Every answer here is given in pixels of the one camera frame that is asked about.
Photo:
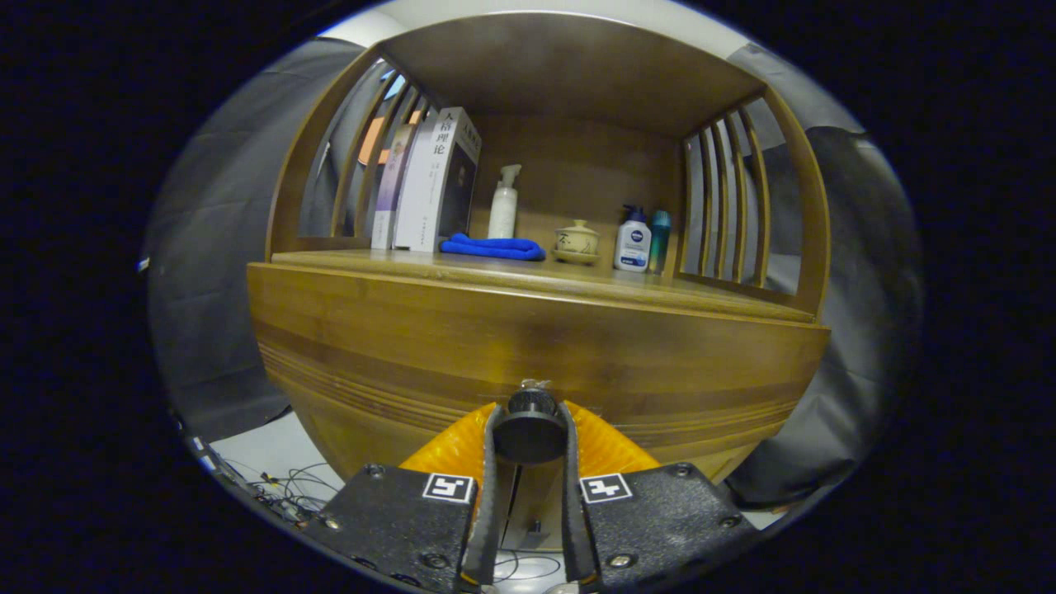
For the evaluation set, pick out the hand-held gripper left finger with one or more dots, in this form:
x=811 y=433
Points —
x=487 y=511

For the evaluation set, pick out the white lotion bottle blue cap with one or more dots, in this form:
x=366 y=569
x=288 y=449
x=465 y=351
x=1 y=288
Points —
x=633 y=243

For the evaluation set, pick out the blue folded cloth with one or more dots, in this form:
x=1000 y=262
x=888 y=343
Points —
x=495 y=247

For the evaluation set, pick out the wooden drawer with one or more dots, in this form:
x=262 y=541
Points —
x=412 y=346

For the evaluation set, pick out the slim teal bottle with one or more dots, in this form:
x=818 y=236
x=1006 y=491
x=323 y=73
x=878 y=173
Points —
x=659 y=239

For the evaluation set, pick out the white pump bottle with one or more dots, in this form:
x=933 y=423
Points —
x=503 y=206

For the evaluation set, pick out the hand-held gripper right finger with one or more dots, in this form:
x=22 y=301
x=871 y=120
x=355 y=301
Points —
x=573 y=511

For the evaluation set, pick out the thin white book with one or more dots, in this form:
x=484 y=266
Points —
x=412 y=153

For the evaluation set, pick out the thick white book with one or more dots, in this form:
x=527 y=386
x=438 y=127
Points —
x=441 y=181

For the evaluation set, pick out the wooden countertop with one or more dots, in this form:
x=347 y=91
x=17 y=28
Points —
x=577 y=285

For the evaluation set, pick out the thin purple book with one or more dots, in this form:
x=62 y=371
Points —
x=388 y=198

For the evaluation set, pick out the beige lidded teacup with saucer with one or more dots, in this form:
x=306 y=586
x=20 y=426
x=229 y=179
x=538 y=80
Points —
x=577 y=241

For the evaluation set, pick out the black round drawer knob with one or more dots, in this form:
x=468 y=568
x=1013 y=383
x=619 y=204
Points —
x=528 y=429

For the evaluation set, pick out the wooden cabinet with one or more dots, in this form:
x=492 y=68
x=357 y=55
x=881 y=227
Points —
x=577 y=74

